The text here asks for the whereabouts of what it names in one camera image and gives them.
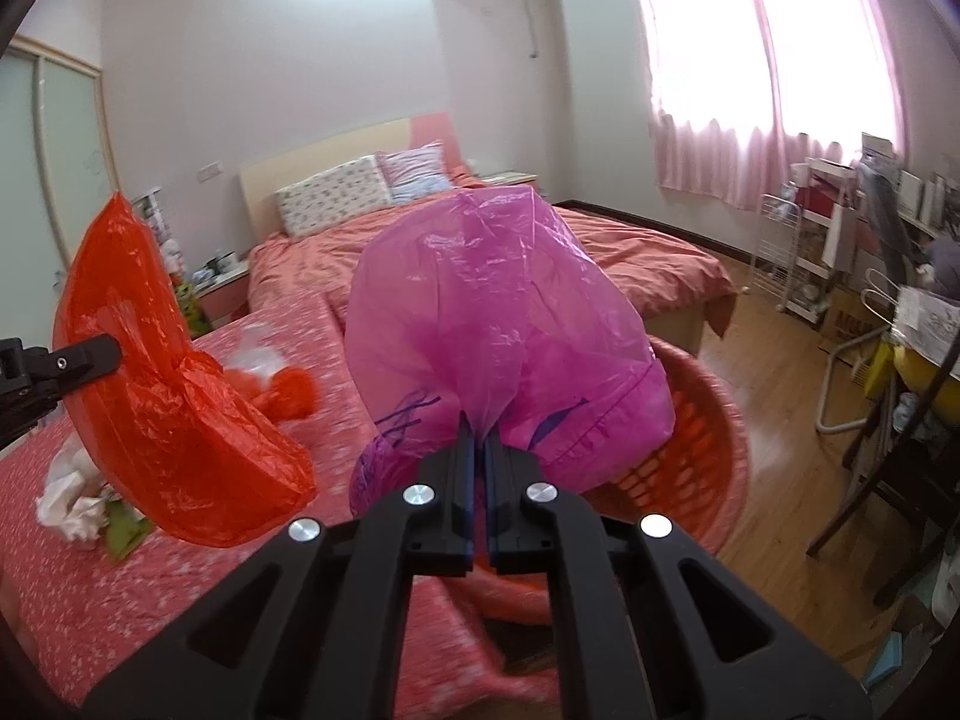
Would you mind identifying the orange-red plastic bag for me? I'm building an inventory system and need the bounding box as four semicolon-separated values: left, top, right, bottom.
52;193;316;548

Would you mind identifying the magenta plastic bag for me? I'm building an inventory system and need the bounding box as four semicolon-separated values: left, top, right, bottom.
345;187;675;514

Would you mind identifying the white crumpled tissue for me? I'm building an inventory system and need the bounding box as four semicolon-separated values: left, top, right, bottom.
36;433;117;548

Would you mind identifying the orange plastic laundry basket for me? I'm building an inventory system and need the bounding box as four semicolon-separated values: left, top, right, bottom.
463;331;752;628

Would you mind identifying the plush toy display tube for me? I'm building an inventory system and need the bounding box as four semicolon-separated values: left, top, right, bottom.
132;188;212;338

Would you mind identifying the pink bedside table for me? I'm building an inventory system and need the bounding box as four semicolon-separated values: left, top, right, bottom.
197;262;249;328

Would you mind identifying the sliding wardrobe with flowers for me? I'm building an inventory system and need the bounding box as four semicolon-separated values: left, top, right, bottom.
0;37;119;346

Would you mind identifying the small red crumpled bag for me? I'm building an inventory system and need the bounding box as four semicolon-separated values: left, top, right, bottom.
223;366;320;424

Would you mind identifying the beige pink headboard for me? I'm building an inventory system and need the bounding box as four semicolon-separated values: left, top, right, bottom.
239;112;464;242

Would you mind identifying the dark wooden chair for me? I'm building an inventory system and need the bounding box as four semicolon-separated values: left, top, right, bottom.
805;337;960;610

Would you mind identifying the salmon duvet bed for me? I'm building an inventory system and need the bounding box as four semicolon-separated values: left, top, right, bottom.
249;176;737;337

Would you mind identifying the white floral pillow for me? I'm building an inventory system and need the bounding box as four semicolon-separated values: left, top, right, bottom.
275;154;392;238

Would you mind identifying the pink striped pillow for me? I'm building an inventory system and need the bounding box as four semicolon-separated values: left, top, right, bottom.
376;142;454;205

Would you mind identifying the cluttered desk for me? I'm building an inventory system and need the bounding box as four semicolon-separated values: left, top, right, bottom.
785;130;960;384

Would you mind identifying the pink window curtain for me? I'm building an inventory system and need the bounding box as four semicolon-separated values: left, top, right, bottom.
636;0;908;210

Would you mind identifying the white wire rack cart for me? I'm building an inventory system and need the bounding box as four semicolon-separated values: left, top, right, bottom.
742;190;835;327

